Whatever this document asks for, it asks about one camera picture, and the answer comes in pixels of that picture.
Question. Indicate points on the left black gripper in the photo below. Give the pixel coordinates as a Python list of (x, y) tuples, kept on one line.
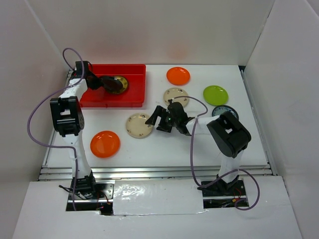
[(98, 82)]

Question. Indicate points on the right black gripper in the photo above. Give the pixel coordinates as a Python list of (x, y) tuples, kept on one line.
[(158, 111)]

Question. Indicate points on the cream floral plate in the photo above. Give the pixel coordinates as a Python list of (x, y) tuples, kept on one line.
[(176, 95), (136, 125)]

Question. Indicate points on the yellow patterned plate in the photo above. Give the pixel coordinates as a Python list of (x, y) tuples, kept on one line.
[(121, 85)]

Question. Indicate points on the black plate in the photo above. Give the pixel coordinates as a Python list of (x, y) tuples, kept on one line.
[(109, 82)]

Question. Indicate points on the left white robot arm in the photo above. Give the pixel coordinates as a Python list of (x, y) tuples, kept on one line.
[(68, 121)]

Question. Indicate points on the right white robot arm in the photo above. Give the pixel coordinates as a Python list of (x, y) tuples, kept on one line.
[(228, 134)]

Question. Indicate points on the red plastic bin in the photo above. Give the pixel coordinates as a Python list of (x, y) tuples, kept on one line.
[(132, 97)]

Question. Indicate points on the orange plate far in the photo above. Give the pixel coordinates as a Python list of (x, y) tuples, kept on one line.
[(178, 76)]

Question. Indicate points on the orange plate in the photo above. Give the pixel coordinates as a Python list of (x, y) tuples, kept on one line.
[(178, 76), (105, 144)]

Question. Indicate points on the blue white patterned plate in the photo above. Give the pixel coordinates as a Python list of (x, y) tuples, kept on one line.
[(218, 110)]

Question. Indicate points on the green plate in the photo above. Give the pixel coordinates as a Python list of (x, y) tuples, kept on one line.
[(215, 95)]

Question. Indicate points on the orange plate near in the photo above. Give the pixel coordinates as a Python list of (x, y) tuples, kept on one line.
[(105, 144)]

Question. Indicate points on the white foil cover plate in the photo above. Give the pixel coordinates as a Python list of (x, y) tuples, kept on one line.
[(157, 197)]

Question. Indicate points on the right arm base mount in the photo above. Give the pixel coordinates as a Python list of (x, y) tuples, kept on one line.
[(223, 195)]

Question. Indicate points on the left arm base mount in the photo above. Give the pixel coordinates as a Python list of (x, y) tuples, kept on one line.
[(100, 200)]

